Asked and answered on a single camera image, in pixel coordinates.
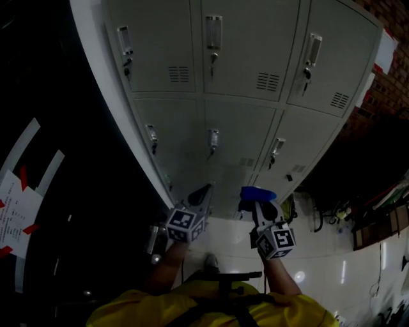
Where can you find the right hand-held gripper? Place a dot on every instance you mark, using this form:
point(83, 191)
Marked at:
point(274, 238)

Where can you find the person's left forearm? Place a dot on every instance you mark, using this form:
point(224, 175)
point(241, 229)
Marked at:
point(169, 268)

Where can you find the person's yellow shirt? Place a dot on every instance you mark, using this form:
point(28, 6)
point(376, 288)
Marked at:
point(143, 313)

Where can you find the blue cleaning cloth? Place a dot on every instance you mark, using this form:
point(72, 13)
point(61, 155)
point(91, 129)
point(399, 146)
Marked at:
point(255, 193)

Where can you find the grey metal locker cabinet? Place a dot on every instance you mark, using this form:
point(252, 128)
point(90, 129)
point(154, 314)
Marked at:
point(236, 111)

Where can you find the dark glass door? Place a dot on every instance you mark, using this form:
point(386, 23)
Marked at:
point(96, 191)

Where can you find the black chest mount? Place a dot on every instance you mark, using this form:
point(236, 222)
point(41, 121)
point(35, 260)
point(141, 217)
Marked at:
point(227, 287)

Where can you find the white wall sheet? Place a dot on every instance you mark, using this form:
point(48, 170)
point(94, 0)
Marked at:
point(385, 51)

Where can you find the person's grey shoe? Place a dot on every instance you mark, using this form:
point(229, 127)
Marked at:
point(211, 262)

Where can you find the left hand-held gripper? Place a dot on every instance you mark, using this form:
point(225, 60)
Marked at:
point(187, 220)

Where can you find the white paper notice red tape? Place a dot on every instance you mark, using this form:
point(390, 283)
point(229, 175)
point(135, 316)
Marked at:
point(17, 217)

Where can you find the yellow-green bag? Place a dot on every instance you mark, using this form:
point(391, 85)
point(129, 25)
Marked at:
point(289, 209)

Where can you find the dark wooden shelf unit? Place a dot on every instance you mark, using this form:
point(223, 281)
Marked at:
point(380, 226)

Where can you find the person's right forearm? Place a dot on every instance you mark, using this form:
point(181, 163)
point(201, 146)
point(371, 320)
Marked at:
point(281, 278)

